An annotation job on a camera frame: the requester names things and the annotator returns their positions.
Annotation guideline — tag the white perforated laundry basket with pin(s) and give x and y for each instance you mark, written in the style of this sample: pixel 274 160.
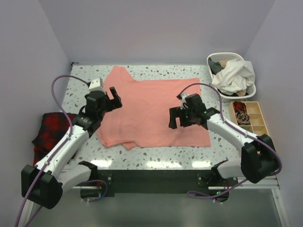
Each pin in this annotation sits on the white perforated laundry basket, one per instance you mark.
pixel 237 79

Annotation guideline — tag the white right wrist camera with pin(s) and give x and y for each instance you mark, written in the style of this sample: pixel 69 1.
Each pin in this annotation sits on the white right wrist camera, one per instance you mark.
pixel 182 98

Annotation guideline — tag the red black plaid shirt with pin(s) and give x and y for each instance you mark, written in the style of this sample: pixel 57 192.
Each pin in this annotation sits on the red black plaid shirt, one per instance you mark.
pixel 53 127

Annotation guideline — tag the red patterned rolled item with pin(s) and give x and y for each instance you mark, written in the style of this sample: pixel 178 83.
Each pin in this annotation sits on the red patterned rolled item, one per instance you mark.
pixel 239 107

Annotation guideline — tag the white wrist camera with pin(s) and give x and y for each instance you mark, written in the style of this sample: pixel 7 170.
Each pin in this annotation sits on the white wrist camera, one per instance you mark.
pixel 182 98
pixel 96 85

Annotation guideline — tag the white garment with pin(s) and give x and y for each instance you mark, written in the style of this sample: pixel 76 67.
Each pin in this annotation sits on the white garment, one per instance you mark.
pixel 234 75

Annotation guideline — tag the pink t shirt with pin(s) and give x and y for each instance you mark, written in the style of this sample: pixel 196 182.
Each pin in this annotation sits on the pink t shirt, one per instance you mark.
pixel 143 120

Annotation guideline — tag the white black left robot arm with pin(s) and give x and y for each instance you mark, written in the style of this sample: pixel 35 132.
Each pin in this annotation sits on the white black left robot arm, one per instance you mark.
pixel 45 183

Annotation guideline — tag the wooden compartment tray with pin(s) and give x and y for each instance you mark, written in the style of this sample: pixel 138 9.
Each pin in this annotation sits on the wooden compartment tray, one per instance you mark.
pixel 257 122

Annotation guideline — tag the dark grey garment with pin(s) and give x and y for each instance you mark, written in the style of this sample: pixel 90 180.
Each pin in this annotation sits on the dark grey garment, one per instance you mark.
pixel 214 66

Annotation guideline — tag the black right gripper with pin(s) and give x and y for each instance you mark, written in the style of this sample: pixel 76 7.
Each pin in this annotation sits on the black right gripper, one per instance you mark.
pixel 176 112

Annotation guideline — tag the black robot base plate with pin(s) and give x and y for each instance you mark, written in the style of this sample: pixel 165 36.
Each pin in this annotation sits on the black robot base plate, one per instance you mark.
pixel 162 181

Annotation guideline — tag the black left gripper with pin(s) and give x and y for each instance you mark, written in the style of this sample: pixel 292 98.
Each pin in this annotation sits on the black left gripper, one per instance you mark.
pixel 113 104

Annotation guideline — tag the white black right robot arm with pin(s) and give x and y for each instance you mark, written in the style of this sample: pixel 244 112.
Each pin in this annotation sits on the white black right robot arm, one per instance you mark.
pixel 258 158

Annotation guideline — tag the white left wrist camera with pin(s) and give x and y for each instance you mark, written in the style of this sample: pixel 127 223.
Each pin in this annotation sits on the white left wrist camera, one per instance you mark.
pixel 96 85

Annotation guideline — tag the black white patterned rolled item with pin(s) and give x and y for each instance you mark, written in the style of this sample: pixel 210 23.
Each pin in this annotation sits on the black white patterned rolled item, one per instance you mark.
pixel 242 118

